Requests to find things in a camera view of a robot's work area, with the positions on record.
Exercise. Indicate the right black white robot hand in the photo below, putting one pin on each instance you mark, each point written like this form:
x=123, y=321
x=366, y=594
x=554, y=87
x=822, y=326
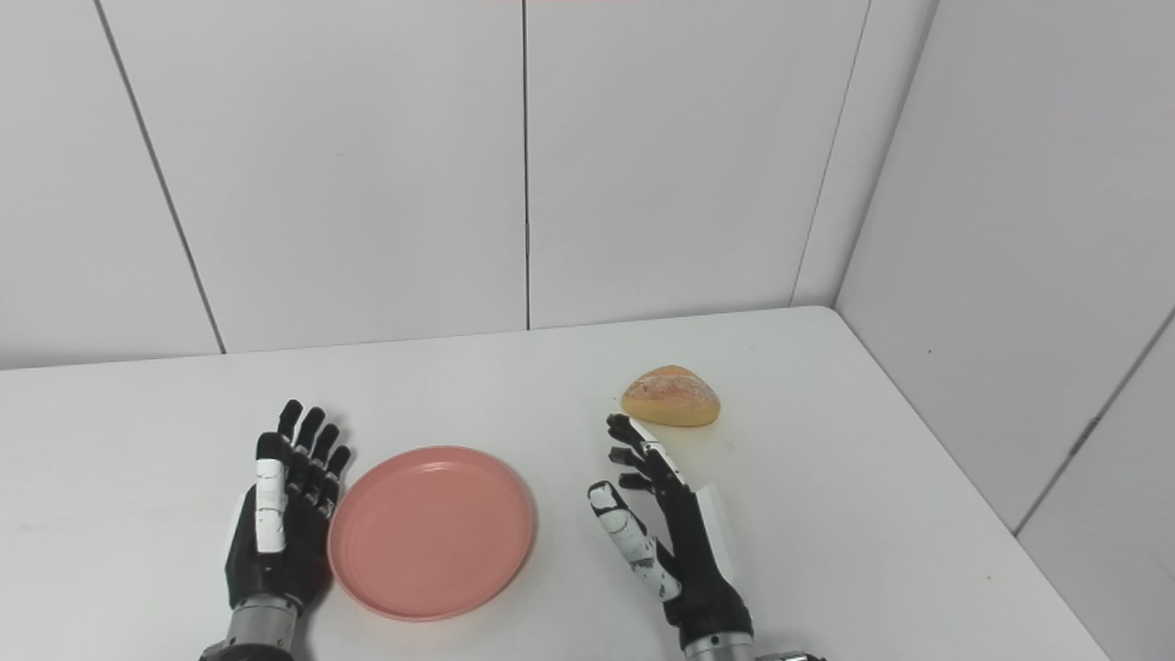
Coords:
x=698, y=569

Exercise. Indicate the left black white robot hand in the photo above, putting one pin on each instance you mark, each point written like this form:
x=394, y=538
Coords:
x=275, y=551

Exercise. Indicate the pink round plate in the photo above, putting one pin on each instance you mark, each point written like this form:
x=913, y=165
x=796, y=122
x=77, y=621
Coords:
x=431, y=532

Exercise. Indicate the golden bread roll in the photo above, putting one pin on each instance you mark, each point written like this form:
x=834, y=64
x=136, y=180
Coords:
x=670, y=397

